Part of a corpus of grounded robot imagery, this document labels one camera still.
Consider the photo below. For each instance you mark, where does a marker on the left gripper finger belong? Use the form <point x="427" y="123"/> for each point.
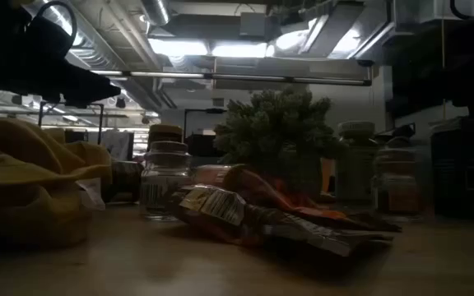
<point x="89" y="86"/>

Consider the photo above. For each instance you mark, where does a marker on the purple label spice jar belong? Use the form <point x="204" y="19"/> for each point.
<point x="165" y="132"/>

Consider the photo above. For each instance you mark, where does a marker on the brown yellow label can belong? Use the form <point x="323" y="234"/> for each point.
<point x="128" y="181"/>

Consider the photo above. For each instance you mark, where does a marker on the clear glass spice jar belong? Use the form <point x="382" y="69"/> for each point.
<point x="165" y="181"/>

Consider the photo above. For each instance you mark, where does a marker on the brown label spice jar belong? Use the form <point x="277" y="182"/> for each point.
<point x="397" y="181"/>

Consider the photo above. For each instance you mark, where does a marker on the white lid spice jar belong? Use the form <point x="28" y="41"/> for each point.
<point x="356" y="164"/>

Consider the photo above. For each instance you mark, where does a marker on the brown taco seasoning packet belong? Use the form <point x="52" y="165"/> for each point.
<point x="261" y="191"/>
<point x="220" y="205"/>

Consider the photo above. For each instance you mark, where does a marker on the ceiling light panel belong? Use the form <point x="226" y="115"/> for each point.
<point x="177" y="47"/>
<point x="239" y="50"/>

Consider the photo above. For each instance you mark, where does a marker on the yellow cloth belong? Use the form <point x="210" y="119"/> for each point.
<point x="23" y="164"/>

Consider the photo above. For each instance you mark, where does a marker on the dark purple cloth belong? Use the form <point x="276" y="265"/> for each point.
<point x="401" y="130"/>

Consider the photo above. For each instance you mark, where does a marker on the black box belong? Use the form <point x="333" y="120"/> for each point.
<point x="202" y="146"/>

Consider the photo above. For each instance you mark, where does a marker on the grey ventilation box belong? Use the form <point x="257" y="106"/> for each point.
<point x="252" y="24"/>

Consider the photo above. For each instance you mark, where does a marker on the green succulent potted plant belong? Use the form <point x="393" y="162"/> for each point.
<point x="274" y="123"/>

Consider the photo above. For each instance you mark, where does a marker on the black frame stand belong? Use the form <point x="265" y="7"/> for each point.
<point x="215" y="110"/>
<point x="100" y="123"/>

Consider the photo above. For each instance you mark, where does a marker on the silver round air duct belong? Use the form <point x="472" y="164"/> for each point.
<point x="156" y="10"/>

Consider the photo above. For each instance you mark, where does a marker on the horizontal metal rail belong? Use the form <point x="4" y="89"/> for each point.
<point x="245" y="77"/>

